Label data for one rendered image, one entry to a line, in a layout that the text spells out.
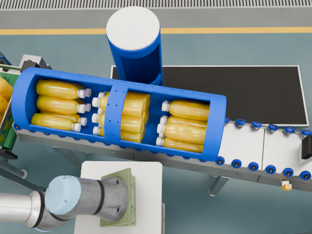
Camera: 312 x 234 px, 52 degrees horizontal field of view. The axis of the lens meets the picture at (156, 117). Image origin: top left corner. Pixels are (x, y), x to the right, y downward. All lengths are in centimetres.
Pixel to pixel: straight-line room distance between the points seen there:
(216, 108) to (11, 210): 80
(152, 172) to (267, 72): 165
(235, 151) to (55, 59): 195
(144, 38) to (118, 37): 13
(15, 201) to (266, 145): 109
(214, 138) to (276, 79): 150
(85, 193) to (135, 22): 101
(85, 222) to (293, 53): 233
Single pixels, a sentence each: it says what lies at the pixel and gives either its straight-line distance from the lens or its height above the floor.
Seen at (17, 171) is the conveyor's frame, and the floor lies 14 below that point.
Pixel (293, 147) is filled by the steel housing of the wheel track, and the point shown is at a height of 93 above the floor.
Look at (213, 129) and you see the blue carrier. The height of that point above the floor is 122.
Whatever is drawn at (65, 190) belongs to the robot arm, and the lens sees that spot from 102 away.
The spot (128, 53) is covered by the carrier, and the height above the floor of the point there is 100.
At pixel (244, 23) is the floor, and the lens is 313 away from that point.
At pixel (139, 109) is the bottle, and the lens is 131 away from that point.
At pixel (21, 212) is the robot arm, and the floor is 138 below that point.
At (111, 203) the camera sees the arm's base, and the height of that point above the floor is 132.
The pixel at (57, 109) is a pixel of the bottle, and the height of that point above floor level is 109.
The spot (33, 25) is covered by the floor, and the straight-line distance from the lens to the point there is 332.
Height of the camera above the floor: 239
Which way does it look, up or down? 67 degrees down
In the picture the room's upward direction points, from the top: 7 degrees counter-clockwise
